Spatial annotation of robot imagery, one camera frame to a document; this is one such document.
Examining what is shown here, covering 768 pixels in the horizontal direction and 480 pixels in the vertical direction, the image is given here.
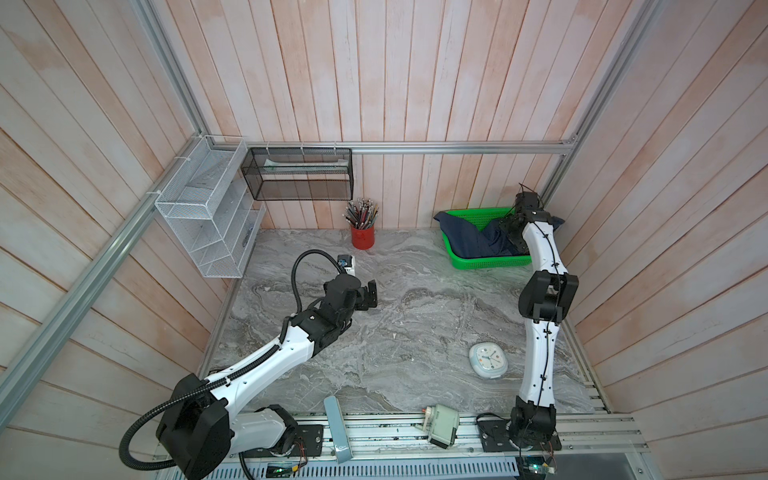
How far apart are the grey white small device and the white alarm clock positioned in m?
0.14

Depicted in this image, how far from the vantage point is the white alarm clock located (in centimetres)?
84

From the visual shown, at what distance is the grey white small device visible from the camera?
711 millimetres

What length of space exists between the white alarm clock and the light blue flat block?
0.40 m

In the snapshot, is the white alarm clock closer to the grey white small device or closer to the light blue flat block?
the grey white small device

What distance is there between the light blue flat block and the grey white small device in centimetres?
20

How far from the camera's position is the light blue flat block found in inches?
27.6
